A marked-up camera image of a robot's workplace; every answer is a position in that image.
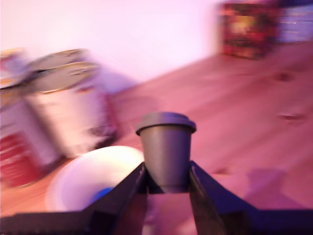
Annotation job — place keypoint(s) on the dark grey coffee capsule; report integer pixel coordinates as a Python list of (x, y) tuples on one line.
[(166, 151)]

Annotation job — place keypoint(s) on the white mug with garden print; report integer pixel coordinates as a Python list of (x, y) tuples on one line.
[(93, 169)]

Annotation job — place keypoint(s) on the large can with chicken print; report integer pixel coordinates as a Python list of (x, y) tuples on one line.
[(71, 117)]

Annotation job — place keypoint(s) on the floral tissue box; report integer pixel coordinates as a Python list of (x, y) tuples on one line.
[(249, 29)]

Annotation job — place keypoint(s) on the large clear water bottle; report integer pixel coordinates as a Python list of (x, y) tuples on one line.
[(297, 22)]

